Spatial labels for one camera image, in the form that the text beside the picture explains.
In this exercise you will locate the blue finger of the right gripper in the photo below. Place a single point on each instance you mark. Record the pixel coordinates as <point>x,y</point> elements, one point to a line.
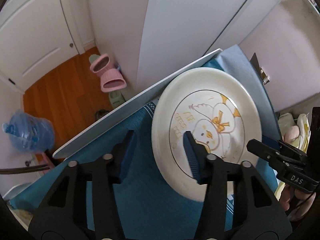
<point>271,141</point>
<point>265,152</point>

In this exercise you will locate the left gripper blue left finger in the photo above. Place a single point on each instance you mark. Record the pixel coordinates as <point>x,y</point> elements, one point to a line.
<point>125,154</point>

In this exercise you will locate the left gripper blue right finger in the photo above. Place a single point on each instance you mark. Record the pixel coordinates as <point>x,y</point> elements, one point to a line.
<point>197,159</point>

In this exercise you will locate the white duck pattern plate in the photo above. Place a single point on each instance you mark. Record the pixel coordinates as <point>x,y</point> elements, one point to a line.
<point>219,113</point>

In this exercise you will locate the right hand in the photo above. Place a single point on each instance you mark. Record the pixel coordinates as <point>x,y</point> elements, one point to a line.
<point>298,200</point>

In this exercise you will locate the pink slippers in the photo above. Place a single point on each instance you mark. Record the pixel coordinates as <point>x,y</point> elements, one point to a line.
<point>109,74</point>

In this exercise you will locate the teal patterned tablecloth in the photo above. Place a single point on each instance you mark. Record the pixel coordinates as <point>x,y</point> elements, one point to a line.
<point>84,192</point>

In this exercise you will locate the black clothes rack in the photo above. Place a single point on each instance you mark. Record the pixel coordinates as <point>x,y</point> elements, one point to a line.
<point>23,170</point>

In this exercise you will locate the blue water jug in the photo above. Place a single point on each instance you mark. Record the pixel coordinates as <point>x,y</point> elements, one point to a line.
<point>29,134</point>

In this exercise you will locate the white wardrobe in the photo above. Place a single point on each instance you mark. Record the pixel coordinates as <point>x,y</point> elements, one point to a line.
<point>177,32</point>

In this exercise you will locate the white entrance door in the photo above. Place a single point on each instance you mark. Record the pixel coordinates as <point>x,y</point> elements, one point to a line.
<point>35,39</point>

